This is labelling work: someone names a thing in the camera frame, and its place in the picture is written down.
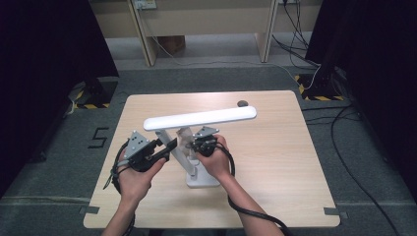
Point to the black stand base hazard tape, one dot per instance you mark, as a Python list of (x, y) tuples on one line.
[(98, 93), (323, 87)]

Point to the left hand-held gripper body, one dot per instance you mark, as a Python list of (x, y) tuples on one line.
[(137, 146)]

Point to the person's right hand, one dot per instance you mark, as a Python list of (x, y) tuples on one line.
[(216, 164)]

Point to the white power strip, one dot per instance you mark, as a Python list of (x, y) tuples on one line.
[(145, 4)]

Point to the black curtain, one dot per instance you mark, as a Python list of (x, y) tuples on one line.
[(377, 65), (42, 65)]

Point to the person's left hand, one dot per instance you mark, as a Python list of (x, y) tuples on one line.
[(134, 185)]

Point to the white desk lamp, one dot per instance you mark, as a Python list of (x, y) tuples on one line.
[(200, 118)]

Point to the beige wooden desk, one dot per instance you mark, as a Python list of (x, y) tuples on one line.
[(203, 23)]

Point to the brown cardboard box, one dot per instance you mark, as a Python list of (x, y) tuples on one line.
[(171, 44)]

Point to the grey tape piece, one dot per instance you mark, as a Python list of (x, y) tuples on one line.
[(332, 212), (90, 210)]

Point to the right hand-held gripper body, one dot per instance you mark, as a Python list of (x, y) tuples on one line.
[(205, 146)]

